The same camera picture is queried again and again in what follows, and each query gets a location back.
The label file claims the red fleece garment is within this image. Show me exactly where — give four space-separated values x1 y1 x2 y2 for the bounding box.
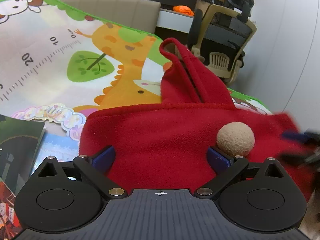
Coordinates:
79 38 310 191

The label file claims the beige pompom ball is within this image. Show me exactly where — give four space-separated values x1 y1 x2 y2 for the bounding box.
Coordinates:
216 122 255 157

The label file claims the illustrated storage bag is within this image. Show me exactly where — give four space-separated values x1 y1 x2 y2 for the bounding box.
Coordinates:
1 115 79 239

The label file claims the colourful cartoon play mat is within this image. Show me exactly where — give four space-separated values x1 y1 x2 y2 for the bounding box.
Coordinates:
1 0 274 157

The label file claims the beige office chair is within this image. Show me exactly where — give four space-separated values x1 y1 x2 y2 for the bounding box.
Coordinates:
187 0 257 85

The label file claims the orange object on desk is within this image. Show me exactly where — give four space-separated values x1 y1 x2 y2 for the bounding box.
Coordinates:
172 5 194 17

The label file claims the beige sofa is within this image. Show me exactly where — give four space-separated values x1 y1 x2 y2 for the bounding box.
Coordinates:
62 0 161 34

